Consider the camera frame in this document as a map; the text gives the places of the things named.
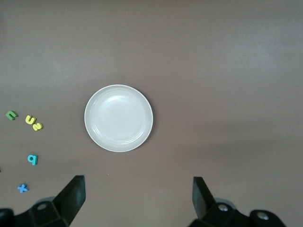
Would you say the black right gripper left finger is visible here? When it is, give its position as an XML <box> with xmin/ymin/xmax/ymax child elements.
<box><xmin>0</xmin><ymin>175</ymin><xmax>86</xmax><ymax>227</ymax></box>

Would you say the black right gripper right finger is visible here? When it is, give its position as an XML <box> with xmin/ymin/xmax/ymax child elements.
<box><xmin>189</xmin><ymin>176</ymin><xmax>287</xmax><ymax>227</ymax></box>

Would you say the teal foam letter b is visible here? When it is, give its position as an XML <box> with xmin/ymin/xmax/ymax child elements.
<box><xmin>27</xmin><ymin>154</ymin><xmax>39</xmax><ymax>166</ymax></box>

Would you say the blue foam letter x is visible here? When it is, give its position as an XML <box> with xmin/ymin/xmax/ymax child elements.
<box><xmin>17</xmin><ymin>183</ymin><xmax>30</xmax><ymax>194</ymax></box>

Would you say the beige round plate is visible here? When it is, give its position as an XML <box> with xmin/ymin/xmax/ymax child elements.
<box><xmin>84</xmin><ymin>84</ymin><xmax>154</xmax><ymax>153</ymax></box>

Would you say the green foam letter n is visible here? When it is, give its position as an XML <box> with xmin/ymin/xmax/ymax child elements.
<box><xmin>5</xmin><ymin>110</ymin><xmax>19</xmax><ymax>121</ymax></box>

